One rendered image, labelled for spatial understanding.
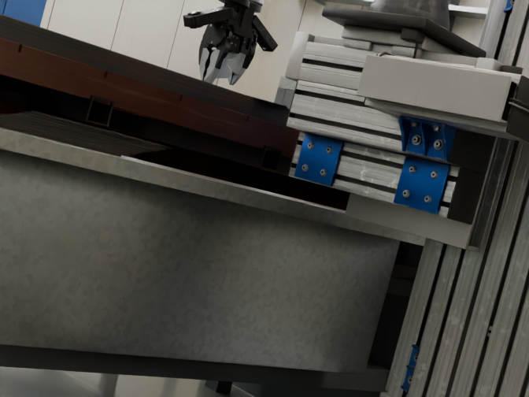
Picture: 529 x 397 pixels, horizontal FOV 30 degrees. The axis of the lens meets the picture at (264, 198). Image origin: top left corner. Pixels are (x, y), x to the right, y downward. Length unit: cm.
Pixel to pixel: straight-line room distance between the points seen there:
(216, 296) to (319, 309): 31
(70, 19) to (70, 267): 1048
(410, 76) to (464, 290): 45
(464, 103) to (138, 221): 71
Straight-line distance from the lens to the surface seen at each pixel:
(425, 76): 157
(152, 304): 199
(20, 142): 159
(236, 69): 257
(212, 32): 223
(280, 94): 340
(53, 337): 189
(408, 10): 177
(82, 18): 1239
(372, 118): 175
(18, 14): 1109
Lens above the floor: 72
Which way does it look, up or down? 2 degrees down
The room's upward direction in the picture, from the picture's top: 15 degrees clockwise
